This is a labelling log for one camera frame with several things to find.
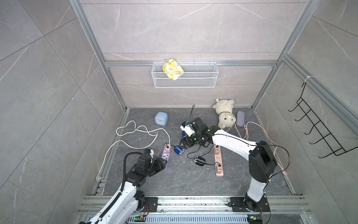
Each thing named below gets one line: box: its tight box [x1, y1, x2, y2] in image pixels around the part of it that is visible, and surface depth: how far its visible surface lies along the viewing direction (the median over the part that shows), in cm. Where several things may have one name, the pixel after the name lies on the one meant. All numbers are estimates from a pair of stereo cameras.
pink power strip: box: [213, 144, 224, 177], surface depth 89 cm
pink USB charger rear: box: [165, 143, 172, 153], surface depth 90 cm
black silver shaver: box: [193, 155, 206, 167], surface depth 89 cm
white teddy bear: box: [212, 98, 237, 129], surface depth 109 cm
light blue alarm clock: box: [154, 111, 169, 126], surface depth 106 cm
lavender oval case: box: [235, 110, 246, 128], surface depth 112 cm
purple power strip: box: [160, 143, 172, 170], surface depth 91 cm
